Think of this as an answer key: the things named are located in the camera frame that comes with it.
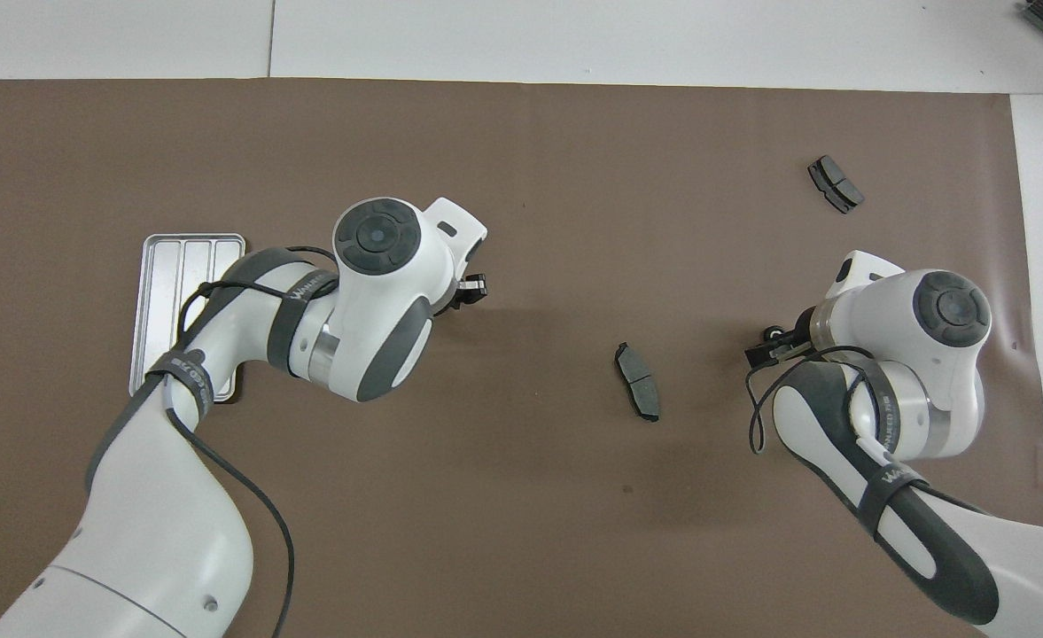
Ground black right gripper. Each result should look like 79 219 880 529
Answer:
745 308 828 369

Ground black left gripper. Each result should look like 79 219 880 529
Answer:
437 275 487 314

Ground silver metal tray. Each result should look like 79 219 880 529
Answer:
128 233 247 404

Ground dark grey brake pad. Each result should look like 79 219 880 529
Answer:
614 342 661 424
807 155 866 215

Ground brown table mat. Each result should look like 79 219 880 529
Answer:
0 78 1043 638

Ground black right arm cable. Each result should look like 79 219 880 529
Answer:
747 346 987 515

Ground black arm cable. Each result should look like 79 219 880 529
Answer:
162 246 345 638
747 346 987 515

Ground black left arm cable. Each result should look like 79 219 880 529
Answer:
162 246 345 638

